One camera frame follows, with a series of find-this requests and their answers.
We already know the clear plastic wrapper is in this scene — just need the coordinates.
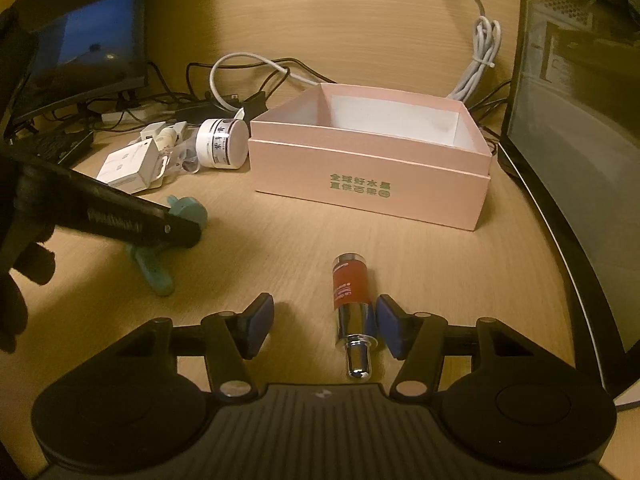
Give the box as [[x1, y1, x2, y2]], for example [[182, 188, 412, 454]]
[[165, 140, 202, 174]]

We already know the pink cardboard box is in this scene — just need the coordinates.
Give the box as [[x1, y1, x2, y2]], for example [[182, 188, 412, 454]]
[[248, 83, 493, 232]]

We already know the black keyboard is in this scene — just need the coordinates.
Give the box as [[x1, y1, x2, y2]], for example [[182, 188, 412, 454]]
[[20, 130, 96, 166]]

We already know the black computer case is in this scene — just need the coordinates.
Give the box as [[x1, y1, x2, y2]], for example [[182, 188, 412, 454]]
[[500, 0, 640, 406]]

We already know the black cable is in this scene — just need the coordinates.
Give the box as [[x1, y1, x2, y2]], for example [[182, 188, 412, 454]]
[[147, 60, 181, 108], [186, 61, 321, 111]]

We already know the white power strip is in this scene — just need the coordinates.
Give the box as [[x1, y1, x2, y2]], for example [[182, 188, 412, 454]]
[[100, 102, 166, 123]]

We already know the teal plastic clip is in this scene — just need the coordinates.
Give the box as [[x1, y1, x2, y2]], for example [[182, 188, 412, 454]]
[[127, 196, 210, 297]]

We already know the red and silver serum bottle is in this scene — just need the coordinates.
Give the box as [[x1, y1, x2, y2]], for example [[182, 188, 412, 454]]
[[330, 254, 377, 381]]

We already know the person's left hand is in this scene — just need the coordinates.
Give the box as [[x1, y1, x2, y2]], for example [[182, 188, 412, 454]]
[[0, 240, 56, 356]]

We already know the bundled white cable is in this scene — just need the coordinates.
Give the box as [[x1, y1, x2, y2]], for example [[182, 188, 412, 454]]
[[440, 0, 502, 102]]

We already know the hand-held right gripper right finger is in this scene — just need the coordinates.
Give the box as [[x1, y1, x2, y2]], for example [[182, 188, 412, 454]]
[[375, 294, 533, 403]]

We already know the computer monitor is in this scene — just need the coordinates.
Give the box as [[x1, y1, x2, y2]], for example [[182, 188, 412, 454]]
[[10, 0, 151, 126]]

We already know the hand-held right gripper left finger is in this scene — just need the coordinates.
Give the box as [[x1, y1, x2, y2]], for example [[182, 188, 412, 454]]
[[112, 292, 276, 405]]

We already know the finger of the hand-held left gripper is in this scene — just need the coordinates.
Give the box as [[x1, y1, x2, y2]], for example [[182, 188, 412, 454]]
[[149, 204, 203, 251]]

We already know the white small carton box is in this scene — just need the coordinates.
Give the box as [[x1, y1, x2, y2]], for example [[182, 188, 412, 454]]
[[95, 139, 166, 195]]

